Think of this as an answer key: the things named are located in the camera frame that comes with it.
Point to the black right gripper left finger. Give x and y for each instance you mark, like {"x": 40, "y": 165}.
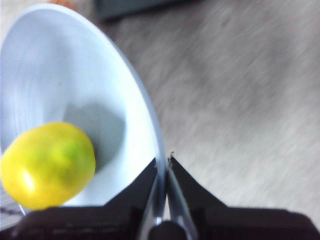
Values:
{"x": 100, "y": 222}

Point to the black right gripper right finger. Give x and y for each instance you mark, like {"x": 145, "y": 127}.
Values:
{"x": 237, "y": 222}

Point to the yellow lemon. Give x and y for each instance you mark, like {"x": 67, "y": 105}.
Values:
{"x": 47, "y": 167}

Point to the blue round plate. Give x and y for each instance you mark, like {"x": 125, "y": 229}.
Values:
{"x": 75, "y": 75}

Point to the brown wicker basket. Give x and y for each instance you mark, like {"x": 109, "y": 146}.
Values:
{"x": 61, "y": 2}

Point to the black flat tray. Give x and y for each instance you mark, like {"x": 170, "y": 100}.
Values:
{"x": 140, "y": 7}

